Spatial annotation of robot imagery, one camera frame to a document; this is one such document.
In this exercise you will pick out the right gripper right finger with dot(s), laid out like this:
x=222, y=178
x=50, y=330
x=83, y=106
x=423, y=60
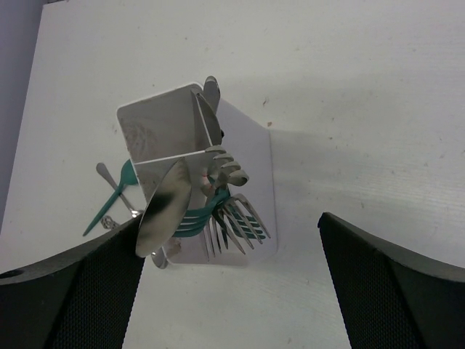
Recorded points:
x=390, y=296

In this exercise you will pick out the shiny steel fork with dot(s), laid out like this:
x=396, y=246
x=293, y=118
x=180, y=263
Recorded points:
x=240, y=204
x=216, y=237

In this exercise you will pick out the ornate handle steel spoon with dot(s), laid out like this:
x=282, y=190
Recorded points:
x=108, y=223

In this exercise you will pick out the matte steel knife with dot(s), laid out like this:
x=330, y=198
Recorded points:
x=212, y=92

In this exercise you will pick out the curved shiny steel knife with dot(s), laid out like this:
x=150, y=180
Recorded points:
x=201, y=135

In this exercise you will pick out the teal slim fork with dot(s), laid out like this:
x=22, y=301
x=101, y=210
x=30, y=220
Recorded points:
x=195, y=219

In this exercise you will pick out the matte round steel spoon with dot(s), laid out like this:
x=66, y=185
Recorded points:
x=164, y=213

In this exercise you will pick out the teal round spoon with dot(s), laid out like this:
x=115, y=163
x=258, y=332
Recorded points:
x=127, y=177

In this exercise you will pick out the matte slim steel fork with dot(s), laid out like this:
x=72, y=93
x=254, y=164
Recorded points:
x=224, y=169

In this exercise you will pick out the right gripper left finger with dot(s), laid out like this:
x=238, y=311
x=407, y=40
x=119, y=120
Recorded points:
x=79, y=298

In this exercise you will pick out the white divided utensil container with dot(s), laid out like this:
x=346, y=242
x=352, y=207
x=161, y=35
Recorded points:
x=205, y=170

